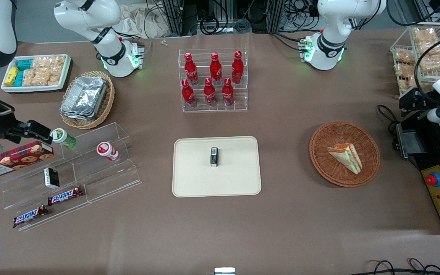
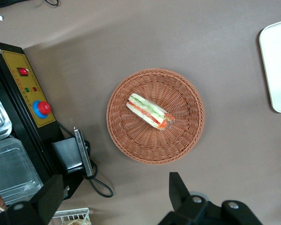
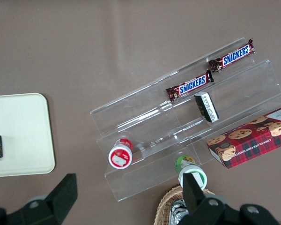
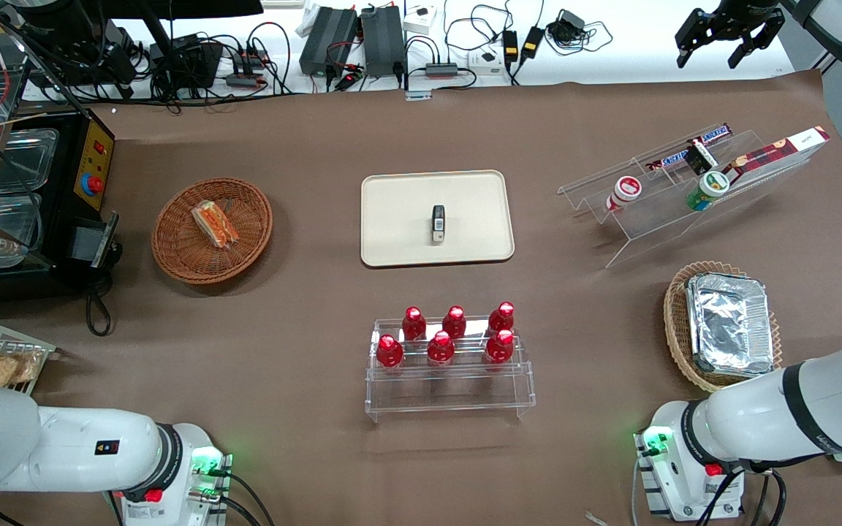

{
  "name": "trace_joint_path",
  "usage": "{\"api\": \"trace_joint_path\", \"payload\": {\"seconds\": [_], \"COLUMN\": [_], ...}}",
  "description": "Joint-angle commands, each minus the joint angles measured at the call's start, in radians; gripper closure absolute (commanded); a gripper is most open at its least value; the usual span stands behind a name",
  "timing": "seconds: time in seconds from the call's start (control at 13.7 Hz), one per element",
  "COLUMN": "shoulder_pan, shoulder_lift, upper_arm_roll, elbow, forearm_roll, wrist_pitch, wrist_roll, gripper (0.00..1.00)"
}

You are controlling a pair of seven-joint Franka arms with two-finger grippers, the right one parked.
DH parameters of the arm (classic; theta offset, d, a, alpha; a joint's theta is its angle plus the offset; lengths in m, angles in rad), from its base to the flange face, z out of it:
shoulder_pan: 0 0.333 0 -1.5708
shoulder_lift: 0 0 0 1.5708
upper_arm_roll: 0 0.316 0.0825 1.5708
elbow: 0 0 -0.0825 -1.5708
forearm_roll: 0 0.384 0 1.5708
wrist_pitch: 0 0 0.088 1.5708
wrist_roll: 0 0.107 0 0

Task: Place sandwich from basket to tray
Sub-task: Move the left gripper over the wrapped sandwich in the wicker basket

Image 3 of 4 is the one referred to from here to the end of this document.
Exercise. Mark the cream plastic tray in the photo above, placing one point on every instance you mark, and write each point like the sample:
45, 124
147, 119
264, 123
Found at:
18, 134

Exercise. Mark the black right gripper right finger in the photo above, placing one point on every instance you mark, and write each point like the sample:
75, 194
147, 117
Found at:
201, 201

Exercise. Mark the red tartan cookie box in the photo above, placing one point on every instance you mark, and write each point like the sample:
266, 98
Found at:
250, 138

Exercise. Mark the red lidded cup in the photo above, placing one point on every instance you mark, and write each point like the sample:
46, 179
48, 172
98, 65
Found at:
120, 154

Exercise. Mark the black and white small box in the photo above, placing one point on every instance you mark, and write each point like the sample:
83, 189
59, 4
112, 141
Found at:
207, 106

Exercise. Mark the Snickers chocolate bar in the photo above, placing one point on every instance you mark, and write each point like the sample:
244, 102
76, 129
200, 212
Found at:
189, 86
233, 56

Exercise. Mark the clear acrylic tiered shelf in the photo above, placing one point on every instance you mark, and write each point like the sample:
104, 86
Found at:
168, 122

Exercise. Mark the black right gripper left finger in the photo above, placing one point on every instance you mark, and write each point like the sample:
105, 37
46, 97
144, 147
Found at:
58, 201

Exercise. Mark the silver wrapped sandwich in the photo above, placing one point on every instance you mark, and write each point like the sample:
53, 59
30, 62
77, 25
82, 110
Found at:
176, 211

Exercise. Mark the green lidded cup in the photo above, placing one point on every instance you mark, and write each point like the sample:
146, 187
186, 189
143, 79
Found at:
188, 167

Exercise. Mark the woven wicker basket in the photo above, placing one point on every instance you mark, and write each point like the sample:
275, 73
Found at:
165, 208

